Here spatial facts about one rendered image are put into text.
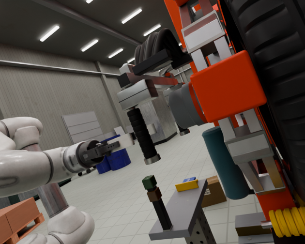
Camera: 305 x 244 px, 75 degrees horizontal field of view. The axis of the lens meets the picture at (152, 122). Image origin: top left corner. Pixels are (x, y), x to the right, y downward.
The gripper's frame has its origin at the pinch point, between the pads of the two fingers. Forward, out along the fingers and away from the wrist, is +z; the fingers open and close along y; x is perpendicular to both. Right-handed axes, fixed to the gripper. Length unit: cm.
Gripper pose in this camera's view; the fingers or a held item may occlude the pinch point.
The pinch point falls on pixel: (141, 133)
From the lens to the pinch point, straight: 52.6
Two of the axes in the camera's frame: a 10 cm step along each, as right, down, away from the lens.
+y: -4.0, 1.6, -9.0
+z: 8.4, -3.4, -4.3
